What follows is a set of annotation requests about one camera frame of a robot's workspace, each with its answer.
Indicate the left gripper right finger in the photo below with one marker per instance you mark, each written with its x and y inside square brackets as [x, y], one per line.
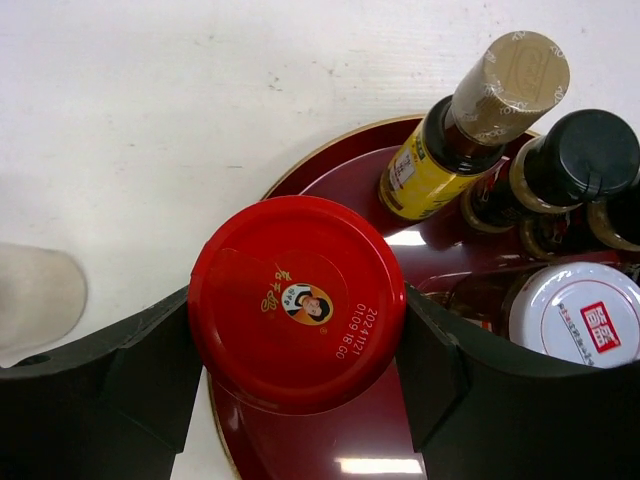
[481, 407]

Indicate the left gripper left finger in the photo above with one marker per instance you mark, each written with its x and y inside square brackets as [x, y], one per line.
[115, 404]

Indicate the white-lid jar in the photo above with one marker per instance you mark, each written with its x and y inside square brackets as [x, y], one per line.
[581, 312]

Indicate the red-lid sauce jar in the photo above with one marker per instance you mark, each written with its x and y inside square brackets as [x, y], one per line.
[296, 305]

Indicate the black-cap spice bottle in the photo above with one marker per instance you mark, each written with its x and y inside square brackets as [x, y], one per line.
[588, 155]
[547, 237]
[615, 222]

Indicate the small yellow-label brown bottle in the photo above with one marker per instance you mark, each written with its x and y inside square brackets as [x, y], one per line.
[520, 77]

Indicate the black-cap white bottle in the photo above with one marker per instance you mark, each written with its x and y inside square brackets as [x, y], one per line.
[43, 296]

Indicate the round red lacquer tray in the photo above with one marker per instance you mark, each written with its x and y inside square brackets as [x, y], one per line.
[369, 437]

